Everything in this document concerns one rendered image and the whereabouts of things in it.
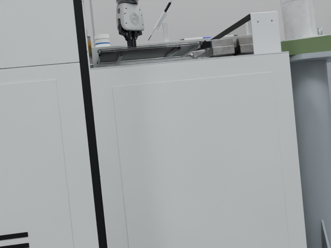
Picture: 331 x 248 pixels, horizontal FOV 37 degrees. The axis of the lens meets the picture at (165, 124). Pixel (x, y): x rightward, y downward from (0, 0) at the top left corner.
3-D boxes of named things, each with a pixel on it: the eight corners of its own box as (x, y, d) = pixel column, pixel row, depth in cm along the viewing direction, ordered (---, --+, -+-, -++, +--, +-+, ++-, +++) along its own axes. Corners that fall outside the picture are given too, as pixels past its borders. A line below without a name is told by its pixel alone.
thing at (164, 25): (156, 42, 215) (153, 11, 214) (155, 44, 218) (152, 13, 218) (170, 41, 215) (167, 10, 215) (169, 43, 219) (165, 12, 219)
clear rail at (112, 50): (97, 53, 170) (97, 49, 170) (97, 53, 172) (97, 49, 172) (203, 44, 175) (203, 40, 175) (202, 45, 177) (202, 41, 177)
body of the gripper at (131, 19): (123, -3, 177) (126, 29, 178) (144, 0, 185) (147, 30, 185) (110, 2, 183) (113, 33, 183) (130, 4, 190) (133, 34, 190)
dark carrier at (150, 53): (100, 52, 172) (100, 50, 172) (99, 62, 206) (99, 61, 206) (198, 44, 177) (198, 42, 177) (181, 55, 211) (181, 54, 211)
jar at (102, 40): (96, 54, 235) (94, 34, 235) (96, 56, 242) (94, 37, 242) (111, 53, 236) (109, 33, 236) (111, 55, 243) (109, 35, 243)
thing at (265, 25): (254, 55, 162) (250, 13, 162) (214, 71, 217) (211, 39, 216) (281, 53, 164) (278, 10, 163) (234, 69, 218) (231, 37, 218)
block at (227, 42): (212, 47, 179) (211, 39, 179) (210, 48, 182) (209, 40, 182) (233, 46, 180) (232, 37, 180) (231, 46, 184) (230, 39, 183)
